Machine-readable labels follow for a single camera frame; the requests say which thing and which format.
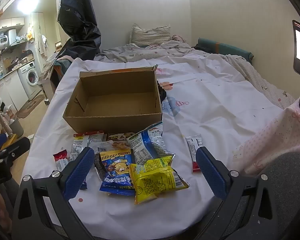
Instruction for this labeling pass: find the green cushion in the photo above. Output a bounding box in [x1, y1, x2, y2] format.
[197, 38, 254, 64]

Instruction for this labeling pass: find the white and blue snack packet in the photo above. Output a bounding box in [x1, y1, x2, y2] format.
[127, 121, 175, 165]

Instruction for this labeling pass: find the red and white stick packet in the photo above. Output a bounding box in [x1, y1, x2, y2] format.
[185, 135, 203, 173]

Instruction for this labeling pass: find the brown floor rug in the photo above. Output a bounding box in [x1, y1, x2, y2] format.
[16, 100, 44, 119]

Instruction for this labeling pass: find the white washing machine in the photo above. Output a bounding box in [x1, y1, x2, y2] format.
[17, 61, 42, 100]

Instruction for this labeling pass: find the white wall cabinet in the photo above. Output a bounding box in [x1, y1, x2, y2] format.
[0, 17, 25, 30]

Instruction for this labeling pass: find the small red snack packet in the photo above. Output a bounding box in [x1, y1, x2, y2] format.
[52, 149, 70, 172]

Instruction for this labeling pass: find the black cloth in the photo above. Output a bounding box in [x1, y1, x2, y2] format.
[157, 80, 167, 102]

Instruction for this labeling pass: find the blue cartoon snack packet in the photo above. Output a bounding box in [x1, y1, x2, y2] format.
[99, 149, 137, 197]

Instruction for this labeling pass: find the pile of clothes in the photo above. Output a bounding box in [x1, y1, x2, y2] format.
[41, 52, 74, 80]

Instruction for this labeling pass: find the patterned pillow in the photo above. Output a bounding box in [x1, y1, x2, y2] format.
[129, 24, 172, 47]

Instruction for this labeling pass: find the brown snack packet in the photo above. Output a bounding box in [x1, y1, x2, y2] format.
[106, 132, 135, 150]

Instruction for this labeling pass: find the white water heater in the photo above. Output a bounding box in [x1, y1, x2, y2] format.
[0, 29, 17, 54]

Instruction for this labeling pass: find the brown cardboard box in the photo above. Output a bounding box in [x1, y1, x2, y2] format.
[62, 65, 163, 133]

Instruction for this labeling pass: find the dark seaweed snack packet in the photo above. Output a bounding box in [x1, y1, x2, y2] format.
[94, 153, 108, 182]

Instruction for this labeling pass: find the black hanging jacket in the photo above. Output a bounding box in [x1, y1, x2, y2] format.
[57, 0, 102, 60]

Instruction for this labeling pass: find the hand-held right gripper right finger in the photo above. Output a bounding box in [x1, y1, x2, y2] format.
[195, 146, 290, 240]

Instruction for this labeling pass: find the silver snack packet red edge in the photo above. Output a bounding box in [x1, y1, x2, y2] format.
[69, 133, 90, 163]
[88, 130, 105, 153]

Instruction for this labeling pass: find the pink dotted blanket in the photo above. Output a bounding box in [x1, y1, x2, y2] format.
[231, 97, 300, 178]

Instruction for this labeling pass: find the yellow snack packet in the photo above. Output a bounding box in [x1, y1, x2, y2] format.
[129, 154, 190, 205]

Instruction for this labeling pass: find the grey waste bin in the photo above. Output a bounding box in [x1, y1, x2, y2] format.
[7, 116, 24, 138]

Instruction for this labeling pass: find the grey patterned quilt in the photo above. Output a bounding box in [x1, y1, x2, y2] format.
[94, 35, 298, 109]

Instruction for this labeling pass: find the white base cabinet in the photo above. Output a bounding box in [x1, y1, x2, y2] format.
[0, 71, 29, 110]

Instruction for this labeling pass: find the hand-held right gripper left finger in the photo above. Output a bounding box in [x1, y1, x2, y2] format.
[11, 146, 95, 240]

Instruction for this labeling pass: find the person's grey trouser leg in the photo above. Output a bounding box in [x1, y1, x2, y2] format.
[240, 151, 300, 240]

